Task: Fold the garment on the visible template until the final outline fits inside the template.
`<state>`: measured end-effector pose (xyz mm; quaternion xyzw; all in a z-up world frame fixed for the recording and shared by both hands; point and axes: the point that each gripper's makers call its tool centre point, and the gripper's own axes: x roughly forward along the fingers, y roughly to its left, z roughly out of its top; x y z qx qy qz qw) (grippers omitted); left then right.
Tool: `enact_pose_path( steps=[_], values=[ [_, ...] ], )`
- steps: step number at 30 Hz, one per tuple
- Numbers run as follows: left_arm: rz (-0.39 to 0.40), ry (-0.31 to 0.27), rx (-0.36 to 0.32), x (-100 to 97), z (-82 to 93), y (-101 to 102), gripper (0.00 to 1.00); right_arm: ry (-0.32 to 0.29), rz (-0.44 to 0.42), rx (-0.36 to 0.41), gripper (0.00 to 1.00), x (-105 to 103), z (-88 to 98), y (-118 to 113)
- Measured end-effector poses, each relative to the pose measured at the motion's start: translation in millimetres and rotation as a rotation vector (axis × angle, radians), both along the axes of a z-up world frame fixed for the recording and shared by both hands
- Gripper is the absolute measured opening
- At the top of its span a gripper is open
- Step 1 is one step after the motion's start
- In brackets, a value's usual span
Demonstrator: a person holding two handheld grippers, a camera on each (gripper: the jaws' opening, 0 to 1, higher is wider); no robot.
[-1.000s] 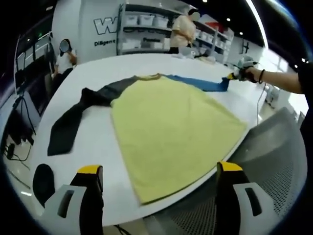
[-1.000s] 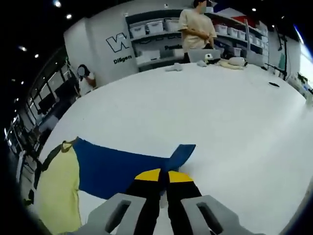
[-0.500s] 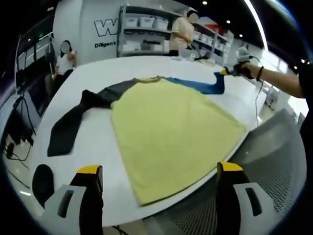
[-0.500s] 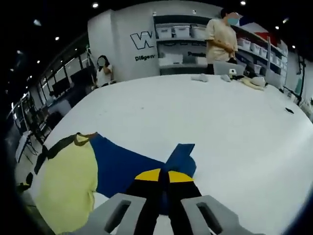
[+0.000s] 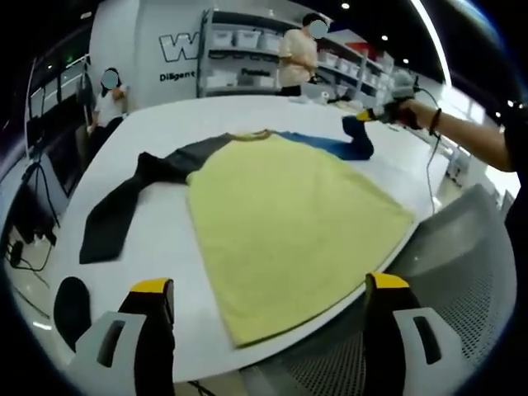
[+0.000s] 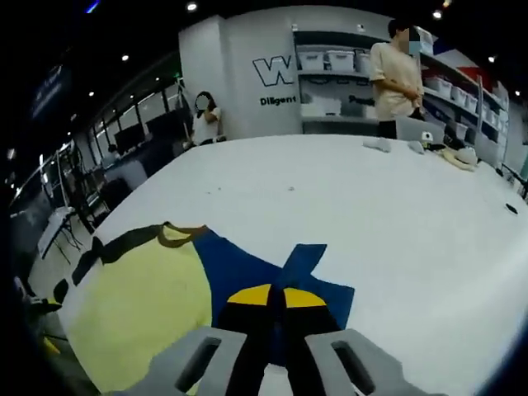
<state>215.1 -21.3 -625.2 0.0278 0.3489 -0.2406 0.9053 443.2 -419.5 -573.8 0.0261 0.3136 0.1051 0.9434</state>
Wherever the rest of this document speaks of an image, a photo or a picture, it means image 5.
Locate person's right hand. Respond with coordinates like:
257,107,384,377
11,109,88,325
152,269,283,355
394,101,428,131

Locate black power strip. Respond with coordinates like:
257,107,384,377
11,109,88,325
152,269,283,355
7,241,26,266

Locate yellow blue grey garment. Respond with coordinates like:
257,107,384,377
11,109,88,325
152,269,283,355
78,115,416,350

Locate grey metal shelving unit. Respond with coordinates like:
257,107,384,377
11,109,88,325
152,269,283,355
199,7,394,99

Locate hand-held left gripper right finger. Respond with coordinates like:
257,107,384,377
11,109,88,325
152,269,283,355
365,271,488,396

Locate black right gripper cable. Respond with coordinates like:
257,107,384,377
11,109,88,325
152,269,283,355
414,87,441,215

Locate white cardboard box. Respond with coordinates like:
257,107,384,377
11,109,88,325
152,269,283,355
207,72,239,88

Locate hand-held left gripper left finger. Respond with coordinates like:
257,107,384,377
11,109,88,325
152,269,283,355
73,277,177,396

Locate ceiling strip light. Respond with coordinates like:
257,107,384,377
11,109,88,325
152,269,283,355
408,0,451,83

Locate ceiling spot lights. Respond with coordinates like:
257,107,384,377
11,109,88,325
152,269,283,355
340,2,516,109

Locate dark red wrist band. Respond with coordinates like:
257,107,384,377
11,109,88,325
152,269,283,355
428,107,443,138

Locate grey mesh chair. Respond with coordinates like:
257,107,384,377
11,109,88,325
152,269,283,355
238,183,517,396

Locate dark template mat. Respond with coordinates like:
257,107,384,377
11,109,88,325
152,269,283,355
53,276,92,354

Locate black computer monitor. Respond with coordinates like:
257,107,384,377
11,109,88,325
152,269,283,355
39,123,86,203

